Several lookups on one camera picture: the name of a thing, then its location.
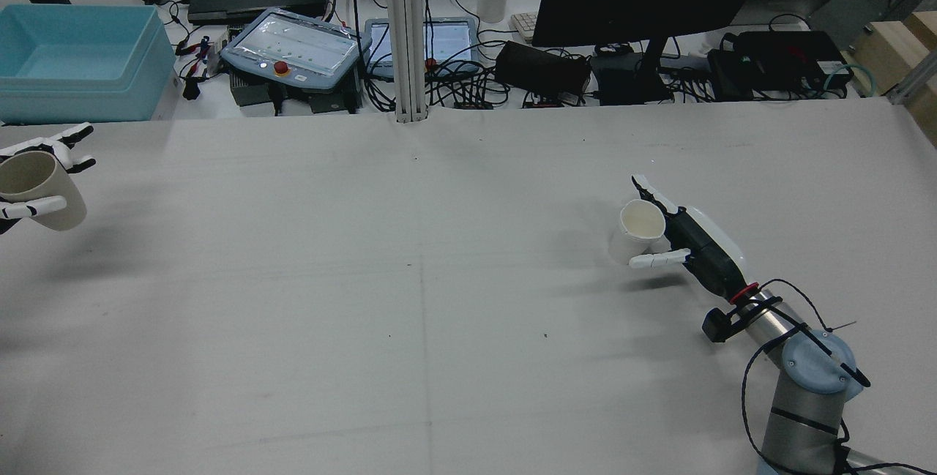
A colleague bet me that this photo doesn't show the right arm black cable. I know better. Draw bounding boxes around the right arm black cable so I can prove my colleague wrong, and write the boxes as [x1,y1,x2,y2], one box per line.
[740,277,873,475]

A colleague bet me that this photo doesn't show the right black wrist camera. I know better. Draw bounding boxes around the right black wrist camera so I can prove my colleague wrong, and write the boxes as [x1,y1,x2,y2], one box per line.
[701,307,742,345]

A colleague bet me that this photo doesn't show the wooden box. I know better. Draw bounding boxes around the wooden box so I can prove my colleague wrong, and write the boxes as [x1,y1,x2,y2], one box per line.
[848,11,937,148]

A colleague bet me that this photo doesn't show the paper cup brown inside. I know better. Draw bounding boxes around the paper cup brown inside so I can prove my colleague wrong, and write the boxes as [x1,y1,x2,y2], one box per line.
[0,150,88,233]

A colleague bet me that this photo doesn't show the black electronics device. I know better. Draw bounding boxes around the black electronics device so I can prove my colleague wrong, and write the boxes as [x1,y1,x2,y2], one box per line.
[706,29,855,101]

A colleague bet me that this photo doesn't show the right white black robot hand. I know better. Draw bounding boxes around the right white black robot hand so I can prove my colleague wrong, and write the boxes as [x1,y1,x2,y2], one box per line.
[627,173,750,301]

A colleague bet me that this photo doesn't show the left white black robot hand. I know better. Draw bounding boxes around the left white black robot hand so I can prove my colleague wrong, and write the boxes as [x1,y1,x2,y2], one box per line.
[0,121,98,236]

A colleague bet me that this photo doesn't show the grey teach pendant red button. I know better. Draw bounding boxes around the grey teach pendant red button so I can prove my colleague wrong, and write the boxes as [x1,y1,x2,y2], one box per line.
[219,7,365,97]

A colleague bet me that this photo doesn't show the grey teach pendant lit screen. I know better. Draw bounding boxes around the grey teach pendant lit screen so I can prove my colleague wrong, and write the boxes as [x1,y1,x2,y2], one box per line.
[363,15,481,82]

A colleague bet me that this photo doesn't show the black rectangular box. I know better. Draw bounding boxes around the black rectangular box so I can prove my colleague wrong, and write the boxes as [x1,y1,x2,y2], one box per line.
[589,51,676,107]

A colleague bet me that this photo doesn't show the aluminium frame profile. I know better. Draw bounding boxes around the aluminium frame profile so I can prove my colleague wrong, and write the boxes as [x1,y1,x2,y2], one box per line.
[884,51,937,107]

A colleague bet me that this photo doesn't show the aluminium camera post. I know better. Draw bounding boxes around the aluminium camera post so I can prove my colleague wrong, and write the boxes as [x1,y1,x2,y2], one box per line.
[382,0,428,124]

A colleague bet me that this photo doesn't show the paper cup cream inside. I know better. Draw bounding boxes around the paper cup cream inside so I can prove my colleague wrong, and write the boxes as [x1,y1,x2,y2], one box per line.
[607,198,669,266]

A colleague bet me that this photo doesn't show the black power adapter brick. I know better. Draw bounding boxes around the black power adapter brick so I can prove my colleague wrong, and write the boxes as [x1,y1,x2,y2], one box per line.
[494,40,593,98]

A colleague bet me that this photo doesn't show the red black clip leads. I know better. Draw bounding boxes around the red black clip leads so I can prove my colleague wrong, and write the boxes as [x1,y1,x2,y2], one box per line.
[170,0,224,101]

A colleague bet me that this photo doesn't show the white keyboard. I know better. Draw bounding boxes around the white keyboard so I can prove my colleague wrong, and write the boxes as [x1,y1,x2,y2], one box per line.
[509,11,540,44]

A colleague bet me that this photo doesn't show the teal plastic bin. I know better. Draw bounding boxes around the teal plastic bin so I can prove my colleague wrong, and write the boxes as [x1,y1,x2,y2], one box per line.
[0,4,177,125]

